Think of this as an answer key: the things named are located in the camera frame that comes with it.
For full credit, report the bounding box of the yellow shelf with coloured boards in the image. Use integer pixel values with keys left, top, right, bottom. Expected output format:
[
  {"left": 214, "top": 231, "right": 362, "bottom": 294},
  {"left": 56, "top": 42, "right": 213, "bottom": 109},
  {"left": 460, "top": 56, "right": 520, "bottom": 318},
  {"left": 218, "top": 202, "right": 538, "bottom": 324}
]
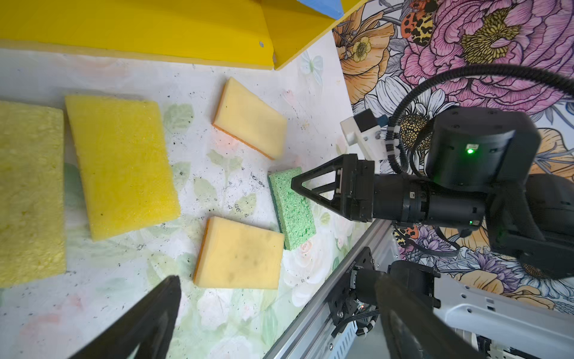
[{"left": 1, "top": 1, "right": 340, "bottom": 70}]

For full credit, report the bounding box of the floral table mat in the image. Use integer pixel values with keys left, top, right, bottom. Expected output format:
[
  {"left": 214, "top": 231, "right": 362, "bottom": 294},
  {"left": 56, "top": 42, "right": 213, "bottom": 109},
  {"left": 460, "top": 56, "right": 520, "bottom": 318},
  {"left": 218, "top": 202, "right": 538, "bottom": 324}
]
[{"left": 1, "top": 34, "right": 367, "bottom": 358}]

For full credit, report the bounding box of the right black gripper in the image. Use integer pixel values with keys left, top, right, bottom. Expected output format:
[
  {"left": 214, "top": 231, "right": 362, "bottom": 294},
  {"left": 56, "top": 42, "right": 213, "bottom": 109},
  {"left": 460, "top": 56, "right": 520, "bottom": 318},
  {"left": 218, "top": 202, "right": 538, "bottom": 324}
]
[{"left": 291, "top": 108, "right": 541, "bottom": 224}]

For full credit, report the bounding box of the pale yellow textured sponge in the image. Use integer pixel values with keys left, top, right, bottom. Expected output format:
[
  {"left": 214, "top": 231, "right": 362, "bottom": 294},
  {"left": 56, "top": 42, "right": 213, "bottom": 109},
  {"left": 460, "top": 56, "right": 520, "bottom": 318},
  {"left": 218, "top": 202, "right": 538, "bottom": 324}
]
[{"left": 1, "top": 101, "right": 66, "bottom": 288}]

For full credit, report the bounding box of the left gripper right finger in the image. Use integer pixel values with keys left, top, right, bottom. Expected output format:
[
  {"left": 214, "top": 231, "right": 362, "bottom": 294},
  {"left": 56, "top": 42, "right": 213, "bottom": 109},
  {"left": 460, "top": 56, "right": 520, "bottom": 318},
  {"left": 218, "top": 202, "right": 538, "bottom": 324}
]
[{"left": 375, "top": 274, "right": 484, "bottom": 358}]

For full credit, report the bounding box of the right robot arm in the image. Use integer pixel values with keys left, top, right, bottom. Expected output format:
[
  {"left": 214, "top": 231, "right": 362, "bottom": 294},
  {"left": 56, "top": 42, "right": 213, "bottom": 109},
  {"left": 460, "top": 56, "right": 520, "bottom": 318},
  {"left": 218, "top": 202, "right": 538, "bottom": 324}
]
[{"left": 291, "top": 108, "right": 573, "bottom": 358}]

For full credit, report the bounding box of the orange-yellow sponge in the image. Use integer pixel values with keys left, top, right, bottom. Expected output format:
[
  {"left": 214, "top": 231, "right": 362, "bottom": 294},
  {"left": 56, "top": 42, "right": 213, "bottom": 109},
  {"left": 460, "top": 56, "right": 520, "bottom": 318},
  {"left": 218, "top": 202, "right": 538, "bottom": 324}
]
[
  {"left": 212, "top": 78, "right": 288, "bottom": 160},
  {"left": 193, "top": 216, "right": 284, "bottom": 290}
]

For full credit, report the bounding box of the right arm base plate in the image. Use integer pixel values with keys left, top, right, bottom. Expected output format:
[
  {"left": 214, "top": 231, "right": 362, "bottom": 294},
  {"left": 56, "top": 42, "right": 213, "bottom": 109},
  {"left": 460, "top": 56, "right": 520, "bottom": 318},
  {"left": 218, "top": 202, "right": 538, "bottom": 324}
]
[{"left": 327, "top": 247, "right": 379, "bottom": 338}]

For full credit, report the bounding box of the green sponge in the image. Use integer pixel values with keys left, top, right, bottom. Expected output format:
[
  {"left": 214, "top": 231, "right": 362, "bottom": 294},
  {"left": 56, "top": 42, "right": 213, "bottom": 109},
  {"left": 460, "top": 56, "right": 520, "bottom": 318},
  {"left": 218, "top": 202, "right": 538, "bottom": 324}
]
[{"left": 268, "top": 168, "right": 316, "bottom": 251}]

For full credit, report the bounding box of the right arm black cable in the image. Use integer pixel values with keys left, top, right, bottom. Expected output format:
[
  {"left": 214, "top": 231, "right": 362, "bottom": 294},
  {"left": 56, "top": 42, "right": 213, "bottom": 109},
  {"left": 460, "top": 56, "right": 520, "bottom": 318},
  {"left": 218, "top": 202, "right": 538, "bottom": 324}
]
[{"left": 386, "top": 63, "right": 574, "bottom": 176}]

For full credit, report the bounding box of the aluminium front rail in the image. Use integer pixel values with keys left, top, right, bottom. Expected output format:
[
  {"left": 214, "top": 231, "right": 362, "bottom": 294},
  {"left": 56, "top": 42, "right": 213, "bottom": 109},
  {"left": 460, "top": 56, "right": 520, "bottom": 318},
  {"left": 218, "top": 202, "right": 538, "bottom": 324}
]
[{"left": 265, "top": 220, "right": 394, "bottom": 358}]

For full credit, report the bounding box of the bright yellow small sponge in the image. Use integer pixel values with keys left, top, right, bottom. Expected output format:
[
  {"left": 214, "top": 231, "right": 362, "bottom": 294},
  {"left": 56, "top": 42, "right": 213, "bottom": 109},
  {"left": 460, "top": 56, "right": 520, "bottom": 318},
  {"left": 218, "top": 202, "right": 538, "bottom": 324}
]
[{"left": 65, "top": 94, "right": 181, "bottom": 241}]

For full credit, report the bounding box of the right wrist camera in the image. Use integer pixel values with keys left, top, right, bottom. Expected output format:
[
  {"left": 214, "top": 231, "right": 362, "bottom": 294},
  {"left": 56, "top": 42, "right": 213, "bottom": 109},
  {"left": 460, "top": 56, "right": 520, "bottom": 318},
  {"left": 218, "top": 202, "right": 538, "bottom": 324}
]
[{"left": 340, "top": 109, "right": 389, "bottom": 163}]

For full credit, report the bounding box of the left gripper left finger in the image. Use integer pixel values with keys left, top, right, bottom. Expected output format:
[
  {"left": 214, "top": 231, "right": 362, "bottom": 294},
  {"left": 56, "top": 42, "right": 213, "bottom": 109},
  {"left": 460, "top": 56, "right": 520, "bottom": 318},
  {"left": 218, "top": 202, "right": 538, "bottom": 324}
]
[{"left": 72, "top": 275, "right": 182, "bottom": 358}]

